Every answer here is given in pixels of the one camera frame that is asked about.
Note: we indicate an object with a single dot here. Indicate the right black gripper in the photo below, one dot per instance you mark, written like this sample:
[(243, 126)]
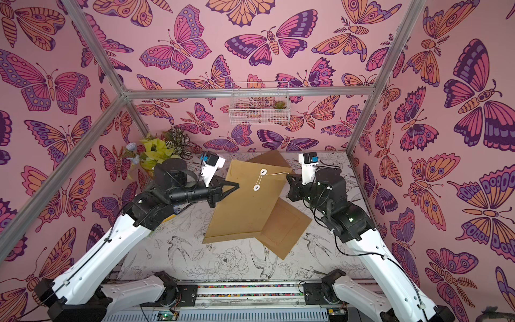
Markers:
[(296, 191)]

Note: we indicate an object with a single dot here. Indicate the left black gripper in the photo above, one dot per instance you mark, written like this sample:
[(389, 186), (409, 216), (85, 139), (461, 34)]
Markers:
[(215, 193)]

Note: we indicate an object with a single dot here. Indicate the kraft file bag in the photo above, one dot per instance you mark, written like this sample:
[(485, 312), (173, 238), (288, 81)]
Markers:
[(284, 228), (271, 158), (244, 213)]

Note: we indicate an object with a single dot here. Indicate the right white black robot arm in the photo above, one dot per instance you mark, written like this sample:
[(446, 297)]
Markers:
[(324, 190)]

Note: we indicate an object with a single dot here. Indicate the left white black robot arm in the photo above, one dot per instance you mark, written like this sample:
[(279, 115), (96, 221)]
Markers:
[(79, 293)]

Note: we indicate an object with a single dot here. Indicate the potted plant in glass vase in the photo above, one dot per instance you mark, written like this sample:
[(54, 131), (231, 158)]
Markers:
[(154, 150)]

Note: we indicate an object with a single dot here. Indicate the small green succulent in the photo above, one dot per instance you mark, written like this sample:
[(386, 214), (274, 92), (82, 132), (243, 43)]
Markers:
[(280, 105)]

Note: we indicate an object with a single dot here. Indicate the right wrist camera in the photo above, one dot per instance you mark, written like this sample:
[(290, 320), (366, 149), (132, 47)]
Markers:
[(308, 162)]

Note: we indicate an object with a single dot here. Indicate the white wire basket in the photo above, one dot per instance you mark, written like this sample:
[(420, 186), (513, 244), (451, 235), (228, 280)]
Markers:
[(253, 103)]

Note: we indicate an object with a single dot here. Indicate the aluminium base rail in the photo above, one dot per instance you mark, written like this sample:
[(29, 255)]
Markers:
[(286, 300)]

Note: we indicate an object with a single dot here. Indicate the aluminium frame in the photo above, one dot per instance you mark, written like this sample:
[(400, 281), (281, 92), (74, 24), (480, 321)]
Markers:
[(32, 208)]

